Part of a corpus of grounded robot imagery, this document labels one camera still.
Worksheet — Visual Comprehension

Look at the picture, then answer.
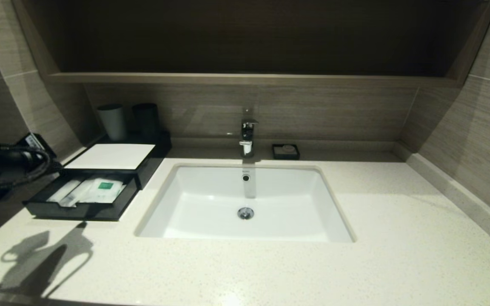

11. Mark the black soap dish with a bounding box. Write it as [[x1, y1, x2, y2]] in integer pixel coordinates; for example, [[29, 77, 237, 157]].
[[272, 144, 300, 160]]

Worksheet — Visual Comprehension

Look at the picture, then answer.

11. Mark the white rectangular plate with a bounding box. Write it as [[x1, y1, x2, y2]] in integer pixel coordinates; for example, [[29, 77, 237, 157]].
[[64, 143, 155, 170]]

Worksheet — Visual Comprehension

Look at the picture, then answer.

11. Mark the white sink basin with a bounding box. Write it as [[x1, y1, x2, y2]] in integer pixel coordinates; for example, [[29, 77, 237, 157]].
[[134, 164, 356, 244]]

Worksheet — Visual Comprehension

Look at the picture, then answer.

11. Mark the white printed sachet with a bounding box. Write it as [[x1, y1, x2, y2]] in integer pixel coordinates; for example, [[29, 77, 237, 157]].
[[47, 179, 82, 204]]

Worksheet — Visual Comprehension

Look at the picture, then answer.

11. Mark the black plastic cup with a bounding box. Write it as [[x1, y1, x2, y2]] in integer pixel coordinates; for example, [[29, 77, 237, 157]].
[[132, 102, 159, 140]]

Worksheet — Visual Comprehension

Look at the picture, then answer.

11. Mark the grey plastic cup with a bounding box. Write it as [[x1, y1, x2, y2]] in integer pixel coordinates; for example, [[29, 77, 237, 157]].
[[97, 104, 126, 141]]

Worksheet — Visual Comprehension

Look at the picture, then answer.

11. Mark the black amenity box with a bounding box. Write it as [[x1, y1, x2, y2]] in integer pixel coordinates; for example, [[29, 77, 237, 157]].
[[60, 132, 172, 190]]

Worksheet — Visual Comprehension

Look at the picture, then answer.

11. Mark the chrome faucet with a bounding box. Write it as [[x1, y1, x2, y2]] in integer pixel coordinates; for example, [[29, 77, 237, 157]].
[[239, 108, 259, 159]]

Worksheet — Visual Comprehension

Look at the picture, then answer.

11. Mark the wooden wall shelf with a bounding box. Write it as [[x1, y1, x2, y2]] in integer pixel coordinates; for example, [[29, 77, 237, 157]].
[[48, 72, 460, 88]]

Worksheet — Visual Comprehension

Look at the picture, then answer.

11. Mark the black amenity tray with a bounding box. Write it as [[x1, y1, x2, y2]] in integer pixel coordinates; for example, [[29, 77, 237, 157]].
[[23, 173, 140, 221]]

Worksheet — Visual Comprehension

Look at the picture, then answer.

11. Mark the white toothbrush packet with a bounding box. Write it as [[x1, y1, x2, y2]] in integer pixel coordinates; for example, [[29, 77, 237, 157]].
[[60, 181, 97, 208]]

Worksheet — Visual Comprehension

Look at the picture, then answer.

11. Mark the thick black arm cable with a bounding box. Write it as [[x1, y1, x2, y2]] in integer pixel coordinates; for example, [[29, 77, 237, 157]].
[[0, 147, 51, 190]]

